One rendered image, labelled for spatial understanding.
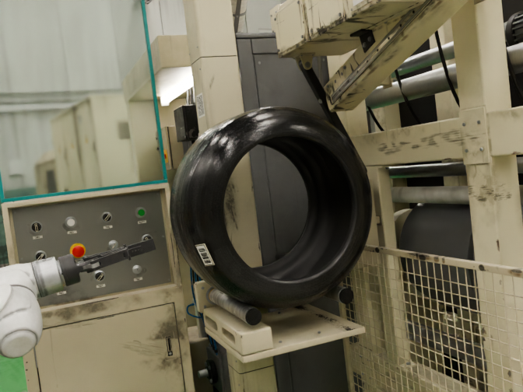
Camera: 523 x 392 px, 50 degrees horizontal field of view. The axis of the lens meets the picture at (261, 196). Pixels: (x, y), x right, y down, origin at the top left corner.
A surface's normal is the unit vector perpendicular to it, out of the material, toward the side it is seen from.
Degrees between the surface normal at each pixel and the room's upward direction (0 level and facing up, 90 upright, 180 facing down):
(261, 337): 90
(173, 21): 90
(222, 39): 90
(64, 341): 90
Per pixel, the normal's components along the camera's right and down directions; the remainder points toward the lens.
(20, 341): 0.50, 0.47
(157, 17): 0.53, -0.02
